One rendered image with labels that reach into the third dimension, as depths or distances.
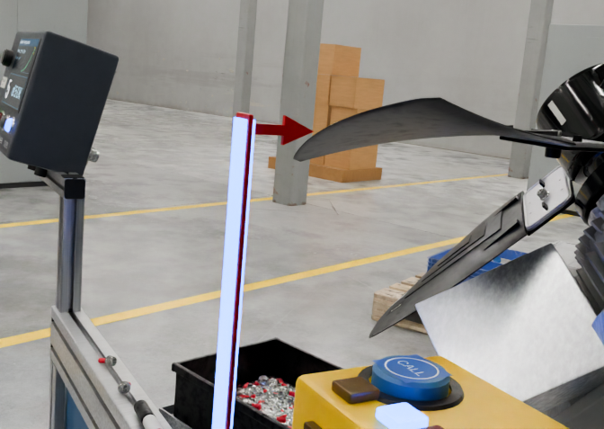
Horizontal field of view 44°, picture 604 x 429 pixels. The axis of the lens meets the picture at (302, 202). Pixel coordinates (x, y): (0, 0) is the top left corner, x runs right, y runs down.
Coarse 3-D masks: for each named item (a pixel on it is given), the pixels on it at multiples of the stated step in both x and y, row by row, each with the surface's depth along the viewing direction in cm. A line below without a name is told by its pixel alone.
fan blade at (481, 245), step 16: (512, 208) 89; (480, 224) 96; (496, 224) 89; (512, 224) 85; (464, 240) 94; (480, 240) 89; (496, 240) 86; (512, 240) 83; (448, 256) 94; (464, 256) 90; (480, 256) 86; (496, 256) 84; (432, 272) 94; (448, 272) 90; (464, 272) 86; (416, 288) 94; (432, 288) 89; (448, 288) 86; (384, 320) 92; (400, 320) 87
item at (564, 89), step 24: (600, 72) 79; (552, 96) 81; (576, 96) 79; (600, 96) 77; (552, 120) 81; (576, 120) 78; (600, 120) 76; (576, 168) 80; (600, 168) 74; (600, 192) 75
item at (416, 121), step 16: (368, 112) 60; (384, 112) 60; (400, 112) 59; (416, 112) 59; (432, 112) 59; (448, 112) 58; (464, 112) 58; (336, 128) 65; (352, 128) 65; (368, 128) 65; (384, 128) 66; (400, 128) 66; (416, 128) 66; (432, 128) 66; (448, 128) 65; (464, 128) 65; (480, 128) 63; (496, 128) 62; (512, 128) 63; (304, 144) 70; (320, 144) 70; (336, 144) 72; (352, 144) 73; (368, 144) 75; (304, 160) 76
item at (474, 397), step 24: (432, 360) 43; (312, 384) 38; (456, 384) 39; (480, 384) 40; (312, 408) 38; (336, 408) 36; (360, 408) 36; (432, 408) 36; (456, 408) 37; (480, 408) 37; (504, 408) 37; (528, 408) 37
